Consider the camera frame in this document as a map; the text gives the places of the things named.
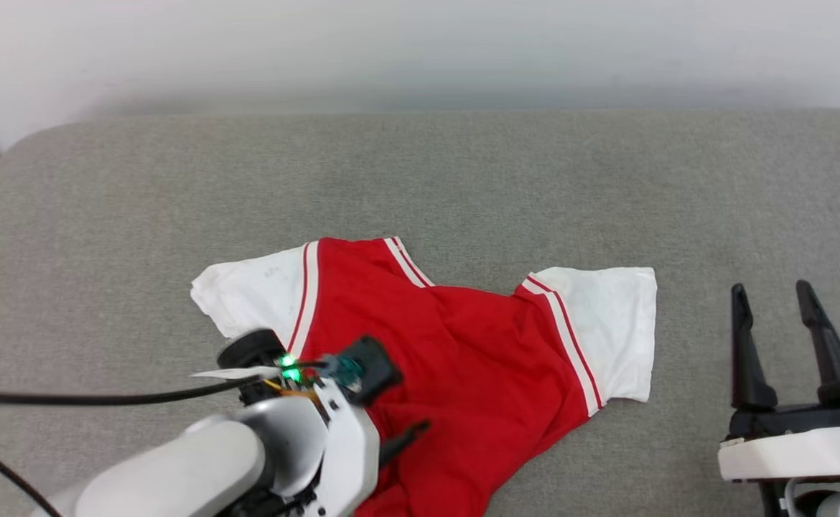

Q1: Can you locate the thick black cable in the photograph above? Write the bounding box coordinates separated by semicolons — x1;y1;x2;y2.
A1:
0;379;263;406

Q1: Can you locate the thin black cable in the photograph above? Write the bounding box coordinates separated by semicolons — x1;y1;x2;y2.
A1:
0;434;62;517

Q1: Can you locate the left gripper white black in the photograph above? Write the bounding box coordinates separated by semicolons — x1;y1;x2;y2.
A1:
218;329;431;517

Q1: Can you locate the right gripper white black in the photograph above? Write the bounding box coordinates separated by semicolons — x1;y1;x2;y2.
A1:
718;280;840;482

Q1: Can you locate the teal cable plug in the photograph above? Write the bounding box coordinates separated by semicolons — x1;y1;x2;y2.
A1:
322;354;365;393

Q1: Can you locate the white cable label tag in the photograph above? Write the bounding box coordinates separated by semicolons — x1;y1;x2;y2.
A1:
190;366;282;381

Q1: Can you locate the red and white shirt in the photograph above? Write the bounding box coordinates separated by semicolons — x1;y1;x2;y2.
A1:
190;236;658;517

